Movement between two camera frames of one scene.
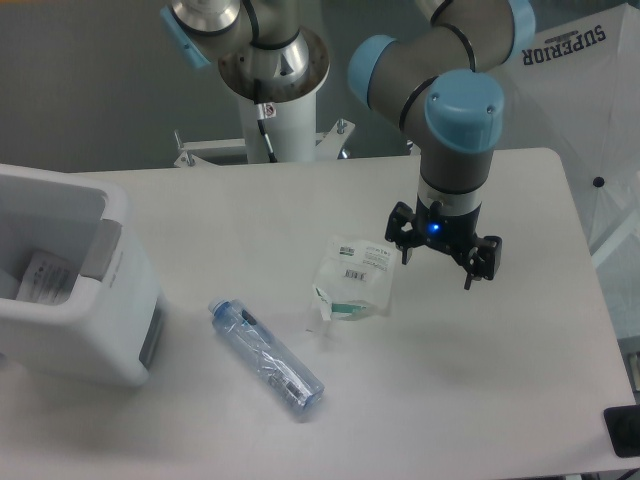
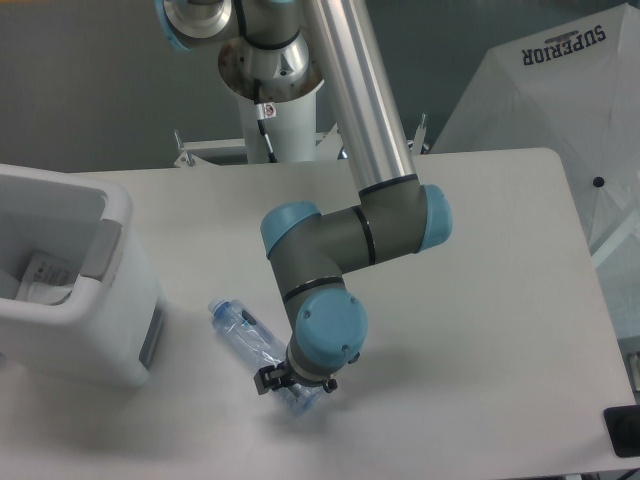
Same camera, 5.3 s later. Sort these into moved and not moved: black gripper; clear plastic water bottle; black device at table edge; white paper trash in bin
Moved: black gripper
Not moved: clear plastic water bottle; white paper trash in bin; black device at table edge
